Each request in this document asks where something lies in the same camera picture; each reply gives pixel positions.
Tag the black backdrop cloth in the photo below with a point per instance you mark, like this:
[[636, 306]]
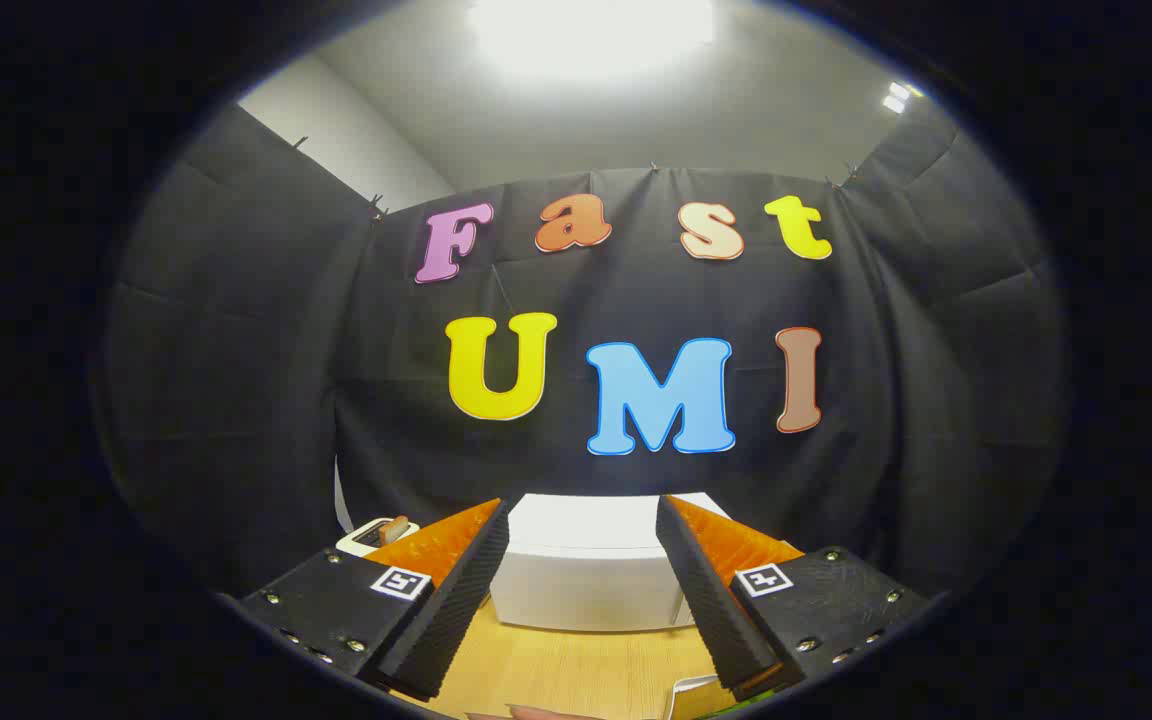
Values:
[[236, 350]]

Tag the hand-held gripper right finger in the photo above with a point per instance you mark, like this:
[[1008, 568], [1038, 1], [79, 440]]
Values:
[[716, 610]]

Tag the toast slice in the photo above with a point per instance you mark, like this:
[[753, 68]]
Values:
[[393, 530]]

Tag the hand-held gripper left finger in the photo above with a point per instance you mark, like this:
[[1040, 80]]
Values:
[[446, 610]]

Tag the large ceiling light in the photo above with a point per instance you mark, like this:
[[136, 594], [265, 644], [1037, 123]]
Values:
[[591, 35]]

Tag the white microwave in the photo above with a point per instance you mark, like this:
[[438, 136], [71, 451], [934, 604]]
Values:
[[586, 575]]

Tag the small ceiling spotlights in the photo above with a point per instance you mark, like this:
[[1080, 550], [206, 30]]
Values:
[[901, 97]]

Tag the white toaster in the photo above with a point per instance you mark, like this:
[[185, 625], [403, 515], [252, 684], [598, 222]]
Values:
[[361, 538]]

